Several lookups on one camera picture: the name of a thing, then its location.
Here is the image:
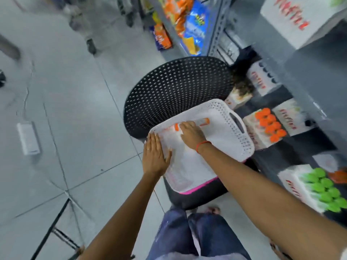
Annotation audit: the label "person's left hand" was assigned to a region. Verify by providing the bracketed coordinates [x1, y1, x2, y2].
[142, 133, 173, 177]

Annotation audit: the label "person's right hand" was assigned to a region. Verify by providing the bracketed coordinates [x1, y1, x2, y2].
[179, 121, 209, 152]

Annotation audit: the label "white perforated plastic basket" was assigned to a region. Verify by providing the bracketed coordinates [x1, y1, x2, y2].
[149, 99, 255, 194]

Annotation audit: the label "person's right forearm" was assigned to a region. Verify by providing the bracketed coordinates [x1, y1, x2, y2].
[199, 143, 347, 260]

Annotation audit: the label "person's left forearm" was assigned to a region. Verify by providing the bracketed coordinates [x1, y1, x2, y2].
[77, 170, 164, 260]

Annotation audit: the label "red wrist band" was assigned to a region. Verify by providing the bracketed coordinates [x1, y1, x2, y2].
[195, 140, 212, 154]

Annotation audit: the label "black perforated chair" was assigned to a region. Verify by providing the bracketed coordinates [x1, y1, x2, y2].
[123, 56, 259, 211]

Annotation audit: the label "pink plastic basket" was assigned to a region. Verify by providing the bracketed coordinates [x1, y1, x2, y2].
[177, 176, 220, 195]

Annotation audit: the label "small white box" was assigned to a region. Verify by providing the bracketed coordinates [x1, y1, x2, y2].
[224, 88, 253, 110]

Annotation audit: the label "white box of orange bottles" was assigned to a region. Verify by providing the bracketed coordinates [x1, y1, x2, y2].
[243, 108, 288, 151]

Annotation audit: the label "blue jeans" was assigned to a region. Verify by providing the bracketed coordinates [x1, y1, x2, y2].
[146, 206, 251, 260]

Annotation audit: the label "group of orange capped bottles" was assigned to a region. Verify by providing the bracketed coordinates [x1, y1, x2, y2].
[255, 108, 287, 143]

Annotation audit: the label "purple orange snack packet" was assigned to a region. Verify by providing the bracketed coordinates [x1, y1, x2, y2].
[150, 24, 173, 51]

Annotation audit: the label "blue snack packet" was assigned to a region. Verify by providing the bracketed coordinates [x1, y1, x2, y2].
[179, 0, 210, 56]

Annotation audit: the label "orange snack packets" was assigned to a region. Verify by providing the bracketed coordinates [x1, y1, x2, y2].
[157, 0, 194, 38]

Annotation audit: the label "white flat device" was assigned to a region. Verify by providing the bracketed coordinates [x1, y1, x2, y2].
[16, 121, 41, 156]

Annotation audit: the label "white box of green bottles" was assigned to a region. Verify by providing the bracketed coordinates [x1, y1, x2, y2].
[277, 164, 347, 214]

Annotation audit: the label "black metal stand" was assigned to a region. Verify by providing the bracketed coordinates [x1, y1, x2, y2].
[30, 198, 83, 260]

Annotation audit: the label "grey metal shelf rack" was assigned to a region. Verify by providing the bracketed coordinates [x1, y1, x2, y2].
[146, 0, 347, 222]

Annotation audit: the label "group of green capped bottles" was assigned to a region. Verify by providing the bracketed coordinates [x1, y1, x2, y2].
[301, 167, 347, 213]

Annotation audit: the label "large white red print box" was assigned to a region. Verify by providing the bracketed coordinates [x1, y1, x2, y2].
[260, 0, 347, 50]

